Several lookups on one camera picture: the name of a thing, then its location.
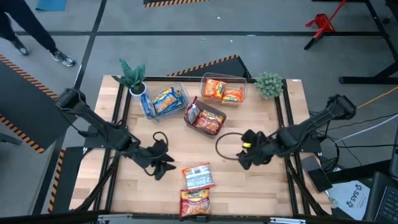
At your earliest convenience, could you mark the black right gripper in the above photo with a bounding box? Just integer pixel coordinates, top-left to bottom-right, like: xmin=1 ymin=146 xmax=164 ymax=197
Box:
xmin=235 ymin=129 xmax=272 ymax=171

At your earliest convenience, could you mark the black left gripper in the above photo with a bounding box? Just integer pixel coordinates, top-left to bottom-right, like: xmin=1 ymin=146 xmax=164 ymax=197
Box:
xmin=136 ymin=141 xmax=177 ymax=180

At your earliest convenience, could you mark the orange Maruchan ramen packet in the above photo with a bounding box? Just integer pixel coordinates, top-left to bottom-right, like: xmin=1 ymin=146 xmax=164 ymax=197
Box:
xmin=181 ymin=162 xmax=216 ymax=191
xmin=201 ymin=77 xmax=228 ymax=100
xmin=221 ymin=86 xmax=244 ymax=105

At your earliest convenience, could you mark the red Maruchan ramen packet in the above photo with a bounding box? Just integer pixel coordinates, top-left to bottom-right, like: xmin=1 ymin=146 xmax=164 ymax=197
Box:
xmin=194 ymin=109 xmax=226 ymax=136
xmin=178 ymin=188 xmax=212 ymax=218
xmin=184 ymin=95 xmax=201 ymax=126

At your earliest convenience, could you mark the blue Maruchan ramen packet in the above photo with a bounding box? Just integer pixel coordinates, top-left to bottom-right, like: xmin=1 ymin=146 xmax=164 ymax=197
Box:
xmin=151 ymin=86 xmax=178 ymax=114
xmin=172 ymin=89 xmax=187 ymax=110
xmin=140 ymin=92 xmax=156 ymax=118

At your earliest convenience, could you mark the clear plastic bin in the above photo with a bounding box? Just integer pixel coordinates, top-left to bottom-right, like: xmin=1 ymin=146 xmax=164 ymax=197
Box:
xmin=200 ymin=72 xmax=249 ymax=107
xmin=139 ymin=81 xmax=190 ymax=121

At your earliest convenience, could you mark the dark grey plastic bin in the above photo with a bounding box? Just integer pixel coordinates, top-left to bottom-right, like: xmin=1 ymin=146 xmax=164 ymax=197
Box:
xmin=183 ymin=99 xmax=228 ymax=139

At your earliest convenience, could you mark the black tablet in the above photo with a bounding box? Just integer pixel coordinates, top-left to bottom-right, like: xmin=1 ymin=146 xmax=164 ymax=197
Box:
xmin=300 ymin=154 xmax=334 ymax=194

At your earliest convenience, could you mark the round pale green succulent plant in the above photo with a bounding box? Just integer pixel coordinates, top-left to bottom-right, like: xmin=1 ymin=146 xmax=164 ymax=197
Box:
xmin=254 ymin=72 xmax=284 ymax=100

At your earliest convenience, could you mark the spiky green plant white pot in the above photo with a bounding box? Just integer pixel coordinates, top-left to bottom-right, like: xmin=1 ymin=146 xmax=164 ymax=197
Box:
xmin=111 ymin=58 xmax=149 ymax=102

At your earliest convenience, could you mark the black hazard-striped floor mat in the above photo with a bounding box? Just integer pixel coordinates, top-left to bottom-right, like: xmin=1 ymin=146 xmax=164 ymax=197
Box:
xmin=142 ymin=0 xmax=212 ymax=9
xmin=169 ymin=54 xmax=252 ymax=80
xmin=47 ymin=146 xmax=85 ymax=214

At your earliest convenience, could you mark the white printed paper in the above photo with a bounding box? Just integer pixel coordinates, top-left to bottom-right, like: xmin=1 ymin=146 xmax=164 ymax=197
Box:
xmin=327 ymin=179 xmax=373 ymax=222

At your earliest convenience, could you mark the black desk leg bar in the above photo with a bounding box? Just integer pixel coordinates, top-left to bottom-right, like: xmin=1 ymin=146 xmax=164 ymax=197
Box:
xmin=325 ymin=159 xmax=393 ymax=185

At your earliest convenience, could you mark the black laptop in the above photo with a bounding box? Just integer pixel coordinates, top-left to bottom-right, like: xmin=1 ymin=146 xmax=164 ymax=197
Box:
xmin=361 ymin=170 xmax=398 ymax=224

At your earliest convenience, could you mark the black hazard-striped platform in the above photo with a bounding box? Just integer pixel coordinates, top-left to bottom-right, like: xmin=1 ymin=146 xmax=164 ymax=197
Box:
xmin=0 ymin=54 xmax=79 ymax=154

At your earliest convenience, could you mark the red metal stand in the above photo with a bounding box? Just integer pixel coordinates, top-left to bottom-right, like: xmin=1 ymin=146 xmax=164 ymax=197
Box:
xmin=303 ymin=0 xmax=348 ymax=50

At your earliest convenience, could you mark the blue floor mat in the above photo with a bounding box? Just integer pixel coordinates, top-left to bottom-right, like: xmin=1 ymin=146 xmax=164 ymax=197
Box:
xmin=34 ymin=0 xmax=68 ymax=12

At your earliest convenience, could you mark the person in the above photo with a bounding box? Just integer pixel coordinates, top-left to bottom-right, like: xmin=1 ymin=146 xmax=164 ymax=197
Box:
xmin=0 ymin=0 xmax=76 ymax=68

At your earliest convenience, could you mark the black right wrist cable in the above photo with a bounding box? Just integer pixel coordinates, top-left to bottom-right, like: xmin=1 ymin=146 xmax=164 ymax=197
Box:
xmin=215 ymin=132 xmax=246 ymax=161

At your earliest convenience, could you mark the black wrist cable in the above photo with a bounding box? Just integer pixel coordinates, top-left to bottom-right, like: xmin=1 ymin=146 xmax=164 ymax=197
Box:
xmin=151 ymin=131 xmax=169 ymax=149
xmin=215 ymin=132 xmax=246 ymax=161

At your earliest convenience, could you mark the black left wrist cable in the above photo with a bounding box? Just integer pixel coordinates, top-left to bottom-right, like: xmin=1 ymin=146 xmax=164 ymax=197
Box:
xmin=151 ymin=131 xmax=169 ymax=149

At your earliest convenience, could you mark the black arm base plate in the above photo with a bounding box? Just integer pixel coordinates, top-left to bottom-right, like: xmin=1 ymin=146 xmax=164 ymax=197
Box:
xmin=277 ymin=127 xmax=323 ymax=154
xmin=83 ymin=124 xmax=128 ymax=149

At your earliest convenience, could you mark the silver metal bracket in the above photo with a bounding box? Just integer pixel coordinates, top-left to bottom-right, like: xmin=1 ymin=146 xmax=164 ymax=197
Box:
xmin=269 ymin=217 xmax=307 ymax=224
xmin=98 ymin=213 xmax=133 ymax=222

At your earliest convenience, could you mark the black aluminium extrusion frame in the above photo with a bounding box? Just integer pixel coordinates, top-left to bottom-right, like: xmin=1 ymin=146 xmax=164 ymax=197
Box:
xmin=0 ymin=75 xmax=398 ymax=224

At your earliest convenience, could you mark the white cable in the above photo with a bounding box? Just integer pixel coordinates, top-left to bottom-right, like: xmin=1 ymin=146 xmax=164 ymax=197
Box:
xmin=335 ymin=113 xmax=398 ymax=142

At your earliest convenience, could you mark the black floor cable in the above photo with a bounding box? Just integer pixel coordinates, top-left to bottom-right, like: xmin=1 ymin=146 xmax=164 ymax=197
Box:
xmin=337 ymin=143 xmax=398 ymax=148
xmin=337 ymin=110 xmax=398 ymax=131

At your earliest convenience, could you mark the yellow power cable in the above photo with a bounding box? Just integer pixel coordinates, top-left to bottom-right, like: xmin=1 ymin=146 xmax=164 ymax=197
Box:
xmin=356 ymin=86 xmax=398 ymax=110

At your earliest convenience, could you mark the black desk frame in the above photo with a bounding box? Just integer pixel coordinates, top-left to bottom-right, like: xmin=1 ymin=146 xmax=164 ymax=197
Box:
xmin=312 ymin=0 xmax=398 ymax=85

